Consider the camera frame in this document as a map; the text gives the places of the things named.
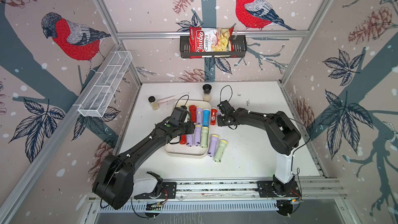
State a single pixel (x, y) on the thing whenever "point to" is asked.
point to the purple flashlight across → (189, 140)
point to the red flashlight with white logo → (213, 115)
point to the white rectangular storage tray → (178, 149)
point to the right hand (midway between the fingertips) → (219, 120)
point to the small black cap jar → (154, 104)
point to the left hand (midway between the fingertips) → (195, 124)
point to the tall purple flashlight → (197, 135)
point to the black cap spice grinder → (207, 90)
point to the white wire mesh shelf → (98, 100)
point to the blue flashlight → (206, 113)
